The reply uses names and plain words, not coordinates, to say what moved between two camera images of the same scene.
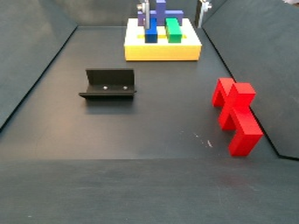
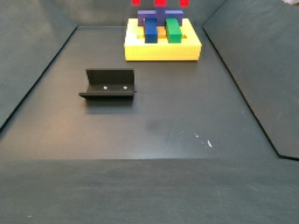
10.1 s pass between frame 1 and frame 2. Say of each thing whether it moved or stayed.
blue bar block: stayed
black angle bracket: stayed
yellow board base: stayed
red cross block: moved
